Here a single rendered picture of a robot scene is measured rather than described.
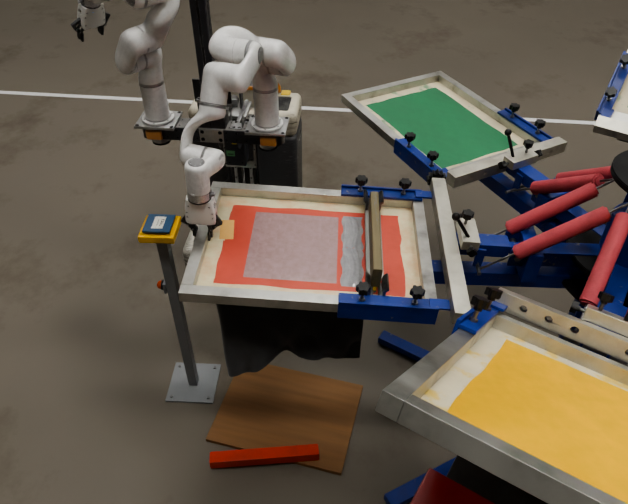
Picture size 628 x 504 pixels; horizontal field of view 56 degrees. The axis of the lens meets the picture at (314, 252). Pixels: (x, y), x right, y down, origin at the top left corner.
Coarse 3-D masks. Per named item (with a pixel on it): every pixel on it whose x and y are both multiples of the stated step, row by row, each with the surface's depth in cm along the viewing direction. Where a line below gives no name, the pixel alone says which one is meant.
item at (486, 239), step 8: (456, 232) 198; (480, 240) 195; (488, 240) 196; (496, 240) 196; (504, 240) 196; (480, 248) 195; (488, 248) 195; (496, 248) 195; (504, 248) 194; (496, 256) 197; (504, 256) 197
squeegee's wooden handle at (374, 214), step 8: (376, 192) 209; (376, 200) 206; (368, 208) 213; (376, 208) 202; (376, 216) 199; (376, 224) 196; (376, 232) 193; (376, 240) 190; (376, 248) 187; (376, 256) 184; (376, 264) 182; (376, 272) 181; (376, 280) 183
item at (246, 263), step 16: (224, 256) 196; (240, 256) 197; (256, 256) 197; (272, 256) 197; (288, 256) 198; (304, 256) 198; (320, 256) 199; (336, 256) 199; (384, 256) 200; (400, 256) 201; (224, 272) 191; (240, 272) 191; (256, 272) 191; (272, 272) 192; (288, 272) 192; (304, 272) 192; (320, 272) 193; (336, 272) 193; (384, 272) 194; (400, 272) 195; (288, 288) 187; (304, 288) 187; (320, 288) 187; (336, 288) 188; (352, 288) 188; (400, 288) 189
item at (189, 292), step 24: (216, 192) 216; (240, 192) 220; (264, 192) 219; (288, 192) 219; (312, 192) 219; (336, 192) 220; (192, 264) 188; (192, 288) 180; (216, 288) 180; (240, 288) 181; (432, 288) 185
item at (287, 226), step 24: (240, 216) 212; (264, 216) 213; (288, 216) 214; (312, 216) 214; (336, 216) 215; (360, 216) 216; (384, 216) 216; (240, 240) 203; (264, 240) 203; (288, 240) 204; (312, 240) 204; (336, 240) 205; (384, 240) 206
